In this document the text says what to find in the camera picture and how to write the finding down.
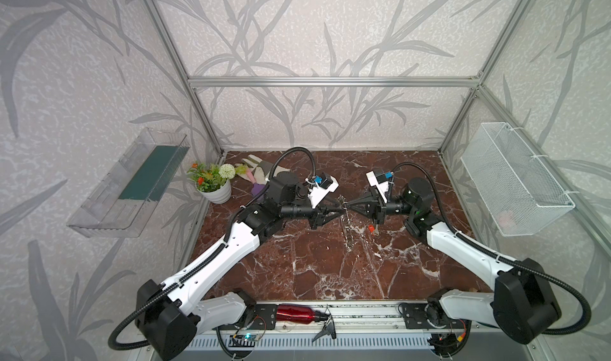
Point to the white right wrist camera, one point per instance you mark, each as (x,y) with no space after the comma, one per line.
(380,180)

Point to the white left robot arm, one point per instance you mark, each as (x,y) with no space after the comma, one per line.
(173,312)

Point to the beige and grey garden glove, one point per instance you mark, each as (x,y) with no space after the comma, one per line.
(249,163)

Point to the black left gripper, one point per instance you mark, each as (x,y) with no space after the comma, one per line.
(313,211)

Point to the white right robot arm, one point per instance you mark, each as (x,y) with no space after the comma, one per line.
(520,303)

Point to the clear plastic wall tray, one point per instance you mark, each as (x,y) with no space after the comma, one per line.
(124,201)

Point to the artificial green plant with flowers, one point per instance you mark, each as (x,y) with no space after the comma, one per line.
(210,178)

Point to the white wire mesh basket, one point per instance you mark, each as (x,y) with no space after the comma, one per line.
(521,194)

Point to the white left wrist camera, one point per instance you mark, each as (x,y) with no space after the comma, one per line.
(321,187)

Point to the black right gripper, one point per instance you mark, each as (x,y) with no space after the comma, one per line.
(373,206)

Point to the purple trowel pink handle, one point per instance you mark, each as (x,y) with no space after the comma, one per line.
(255,184)

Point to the white ribbed plant pot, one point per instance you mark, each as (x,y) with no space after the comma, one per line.
(220,196)

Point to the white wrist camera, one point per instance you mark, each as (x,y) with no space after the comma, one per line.
(321,187)
(380,180)

